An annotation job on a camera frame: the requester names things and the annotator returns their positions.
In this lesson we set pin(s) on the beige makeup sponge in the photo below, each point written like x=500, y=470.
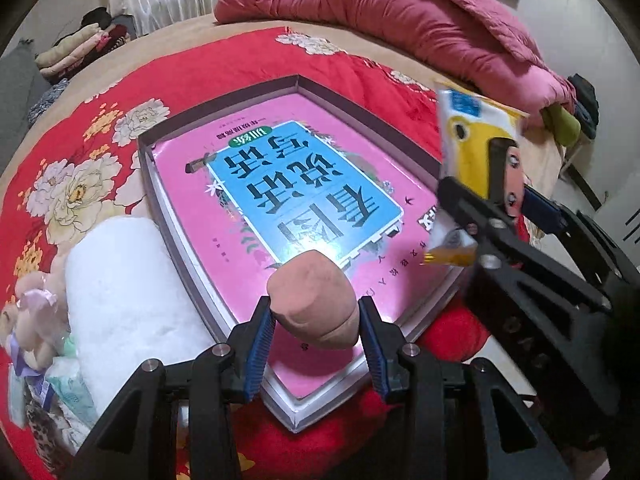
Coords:
x=313, y=300

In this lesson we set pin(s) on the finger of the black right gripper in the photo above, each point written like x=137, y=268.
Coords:
x=550, y=209
x=505, y=239

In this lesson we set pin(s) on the yellow cartoon tissue pack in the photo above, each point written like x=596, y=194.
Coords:
x=481, y=160

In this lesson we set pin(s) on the stack of folded clothes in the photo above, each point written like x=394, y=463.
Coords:
x=98, y=35

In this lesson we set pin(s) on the grey quilted headboard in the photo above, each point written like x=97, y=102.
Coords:
x=22, y=86

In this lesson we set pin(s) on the green cloth item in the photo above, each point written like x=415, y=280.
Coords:
x=564, y=126

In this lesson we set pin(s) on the red floral blanket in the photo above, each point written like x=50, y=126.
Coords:
x=81, y=125

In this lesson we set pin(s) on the green white tissue pack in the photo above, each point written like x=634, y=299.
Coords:
x=64, y=375

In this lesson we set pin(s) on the leopard print scrunchie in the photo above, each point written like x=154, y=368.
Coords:
x=58, y=434

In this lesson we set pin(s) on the cream plush bear purple bow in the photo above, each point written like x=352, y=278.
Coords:
x=35, y=354

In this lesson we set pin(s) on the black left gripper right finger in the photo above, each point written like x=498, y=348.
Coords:
x=459, y=421

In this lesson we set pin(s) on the cream plush bear pink bow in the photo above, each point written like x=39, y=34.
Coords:
x=39, y=313

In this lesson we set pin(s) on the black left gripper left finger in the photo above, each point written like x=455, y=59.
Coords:
x=136, y=437

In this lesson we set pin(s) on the dark shallow cardboard box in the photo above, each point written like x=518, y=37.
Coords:
x=250, y=124

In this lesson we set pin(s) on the pink and blue book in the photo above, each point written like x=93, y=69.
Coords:
x=280, y=239

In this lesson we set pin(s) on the blue patterned cloth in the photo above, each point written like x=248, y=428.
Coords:
x=46, y=101

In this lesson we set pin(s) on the blue white wipes pack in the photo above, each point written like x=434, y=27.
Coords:
x=17, y=398

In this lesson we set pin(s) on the dark clothes pile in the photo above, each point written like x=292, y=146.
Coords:
x=587, y=105

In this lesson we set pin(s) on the pink folded quilt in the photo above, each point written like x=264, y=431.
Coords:
x=480, y=42

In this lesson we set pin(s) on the white toilet paper roll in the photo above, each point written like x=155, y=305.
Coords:
x=126, y=304

